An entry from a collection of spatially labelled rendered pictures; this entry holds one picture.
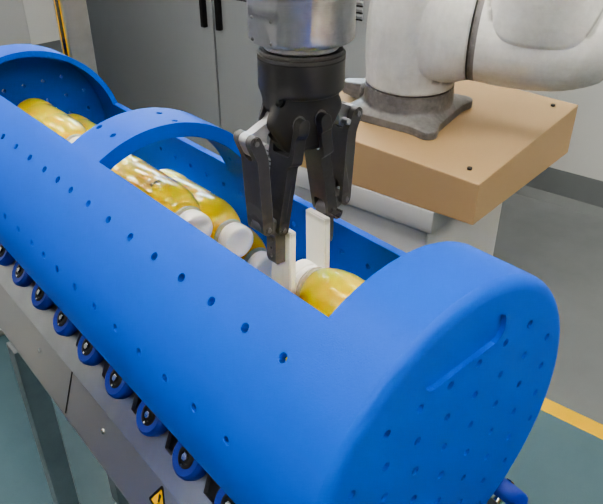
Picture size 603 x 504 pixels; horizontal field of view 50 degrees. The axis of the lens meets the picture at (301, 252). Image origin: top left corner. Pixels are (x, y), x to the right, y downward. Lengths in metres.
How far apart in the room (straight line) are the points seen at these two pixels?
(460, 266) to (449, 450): 0.14
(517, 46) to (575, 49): 0.08
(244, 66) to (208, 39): 0.22
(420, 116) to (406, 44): 0.12
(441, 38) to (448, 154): 0.18
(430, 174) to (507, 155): 0.13
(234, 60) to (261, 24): 2.24
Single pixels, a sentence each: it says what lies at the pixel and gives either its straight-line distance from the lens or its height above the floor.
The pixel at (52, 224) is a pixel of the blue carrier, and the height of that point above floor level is 1.16.
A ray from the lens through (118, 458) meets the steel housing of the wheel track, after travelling 0.83.
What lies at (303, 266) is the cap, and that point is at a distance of 0.65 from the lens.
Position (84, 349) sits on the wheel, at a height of 0.96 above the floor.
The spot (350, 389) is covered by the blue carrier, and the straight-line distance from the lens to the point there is 0.40.
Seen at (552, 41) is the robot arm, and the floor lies 1.25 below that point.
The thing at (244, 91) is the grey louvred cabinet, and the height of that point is 0.66.
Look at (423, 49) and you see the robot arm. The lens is 1.08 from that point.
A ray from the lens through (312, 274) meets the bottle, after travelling 0.63.
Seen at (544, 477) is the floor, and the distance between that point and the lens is 2.03.
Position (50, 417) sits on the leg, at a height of 0.43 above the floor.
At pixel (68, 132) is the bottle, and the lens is 0.95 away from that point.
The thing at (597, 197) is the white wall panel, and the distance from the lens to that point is 3.49.
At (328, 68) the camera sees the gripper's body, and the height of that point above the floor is 1.33.
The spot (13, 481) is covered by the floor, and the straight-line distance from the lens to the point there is 2.07.
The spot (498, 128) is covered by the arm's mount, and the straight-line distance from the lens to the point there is 1.17.
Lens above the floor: 1.47
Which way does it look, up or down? 31 degrees down
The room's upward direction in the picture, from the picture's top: straight up
